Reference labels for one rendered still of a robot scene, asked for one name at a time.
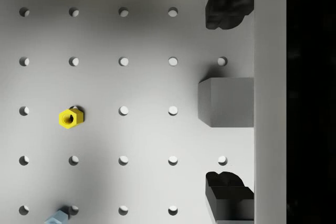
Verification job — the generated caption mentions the grey cube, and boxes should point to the grey cube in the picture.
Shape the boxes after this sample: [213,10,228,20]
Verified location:
[197,77,255,128]

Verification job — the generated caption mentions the pale blue bolt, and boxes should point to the pale blue bolt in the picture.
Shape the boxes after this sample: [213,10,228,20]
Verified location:
[44,206,70,224]

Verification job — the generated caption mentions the yellow nut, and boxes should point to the yellow nut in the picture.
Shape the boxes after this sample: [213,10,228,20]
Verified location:
[58,108,85,130]

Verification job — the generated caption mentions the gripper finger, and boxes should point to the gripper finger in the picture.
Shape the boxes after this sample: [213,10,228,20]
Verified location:
[205,171,255,221]
[205,0,255,30]

